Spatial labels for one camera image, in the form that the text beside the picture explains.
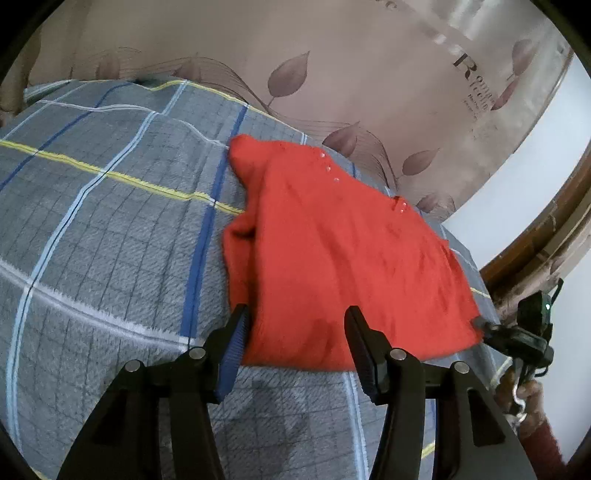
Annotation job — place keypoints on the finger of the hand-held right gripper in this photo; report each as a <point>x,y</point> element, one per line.
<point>489,328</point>

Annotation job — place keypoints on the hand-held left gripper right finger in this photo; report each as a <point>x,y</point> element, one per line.
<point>365,367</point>

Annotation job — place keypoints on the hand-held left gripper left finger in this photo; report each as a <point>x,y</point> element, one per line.
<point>233,357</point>

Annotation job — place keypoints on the red sweater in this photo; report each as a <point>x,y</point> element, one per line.
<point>332,254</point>

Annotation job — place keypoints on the person's right forearm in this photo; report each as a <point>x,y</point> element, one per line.
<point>545,452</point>

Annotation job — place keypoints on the person's right hand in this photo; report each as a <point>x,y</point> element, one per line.
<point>531,401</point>

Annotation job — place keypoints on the grey plaid blanket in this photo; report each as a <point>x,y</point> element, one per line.
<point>115,230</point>

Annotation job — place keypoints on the beige leaf print curtain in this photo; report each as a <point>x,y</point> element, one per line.
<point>346,60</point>

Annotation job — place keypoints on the brown wooden door frame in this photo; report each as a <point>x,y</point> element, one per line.
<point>531,249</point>

